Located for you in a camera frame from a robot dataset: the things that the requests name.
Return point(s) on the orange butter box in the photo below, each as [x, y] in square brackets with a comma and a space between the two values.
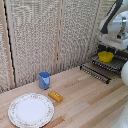
[55, 96]

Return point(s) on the yellow bowl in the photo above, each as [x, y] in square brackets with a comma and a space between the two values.
[106, 57]

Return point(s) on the blue mug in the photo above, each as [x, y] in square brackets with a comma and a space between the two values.
[44, 80]

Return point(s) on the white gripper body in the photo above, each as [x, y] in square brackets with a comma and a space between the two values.
[115, 40]

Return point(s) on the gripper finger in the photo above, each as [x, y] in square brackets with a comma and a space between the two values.
[106, 49]
[115, 52]

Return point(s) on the white floral rim plate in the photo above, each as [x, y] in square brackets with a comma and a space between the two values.
[30, 110]

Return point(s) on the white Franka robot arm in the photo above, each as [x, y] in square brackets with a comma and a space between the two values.
[116, 16]

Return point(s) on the beige woven folding screen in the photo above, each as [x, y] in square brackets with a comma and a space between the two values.
[36, 36]

